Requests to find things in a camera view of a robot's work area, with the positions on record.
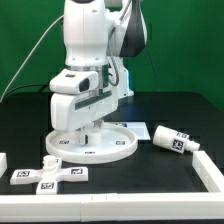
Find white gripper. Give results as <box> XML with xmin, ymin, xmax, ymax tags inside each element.
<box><xmin>51</xmin><ymin>88</ymin><xmax>118</xmax><ymax>145</ymax></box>

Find white round table top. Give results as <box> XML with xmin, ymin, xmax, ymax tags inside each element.
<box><xmin>46</xmin><ymin>124</ymin><xmax>138</xmax><ymax>164</ymax></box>

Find white cross table base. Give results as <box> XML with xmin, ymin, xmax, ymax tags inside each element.
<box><xmin>10</xmin><ymin>155</ymin><xmax>88</xmax><ymax>195</ymax></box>

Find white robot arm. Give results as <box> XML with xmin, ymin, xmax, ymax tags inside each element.
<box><xmin>50</xmin><ymin>0</ymin><xmax>147</xmax><ymax>145</ymax></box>

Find white marker sheet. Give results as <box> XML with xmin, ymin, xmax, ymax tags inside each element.
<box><xmin>116</xmin><ymin>122</ymin><xmax>151</xmax><ymax>140</ymax></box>

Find white left fence block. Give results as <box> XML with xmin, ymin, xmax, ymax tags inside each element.
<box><xmin>0</xmin><ymin>153</ymin><xmax>7</xmax><ymax>178</ymax></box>

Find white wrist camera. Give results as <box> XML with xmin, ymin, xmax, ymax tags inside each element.
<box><xmin>50</xmin><ymin>69</ymin><xmax>99</xmax><ymax>95</ymax></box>

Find black base cable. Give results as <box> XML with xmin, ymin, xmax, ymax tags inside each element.
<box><xmin>3</xmin><ymin>83</ymin><xmax>51</xmax><ymax>98</ymax></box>

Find white front fence rail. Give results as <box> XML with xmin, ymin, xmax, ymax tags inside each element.
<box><xmin>0</xmin><ymin>193</ymin><xmax>224</xmax><ymax>222</ymax></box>

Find white fence rail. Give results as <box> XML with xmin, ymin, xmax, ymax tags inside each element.
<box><xmin>192</xmin><ymin>151</ymin><xmax>224</xmax><ymax>193</ymax></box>
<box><xmin>0</xmin><ymin>193</ymin><xmax>224</xmax><ymax>222</ymax></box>

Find grey camera cable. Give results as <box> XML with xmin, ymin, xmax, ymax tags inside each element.
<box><xmin>0</xmin><ymin>14</ymin><xmax>66</xmax><ymax>104</ymax></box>

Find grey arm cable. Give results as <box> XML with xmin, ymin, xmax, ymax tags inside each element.
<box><xmin>107</xmin><ymin>0</ymin><xmax>134</xmax><ymax>87</ymax></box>

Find white right fence rail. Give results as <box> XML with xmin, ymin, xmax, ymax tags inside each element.
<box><xmin>192</xmin><ymin>151</ymin><xmax>224</xmax><ymax>193</ymax></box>

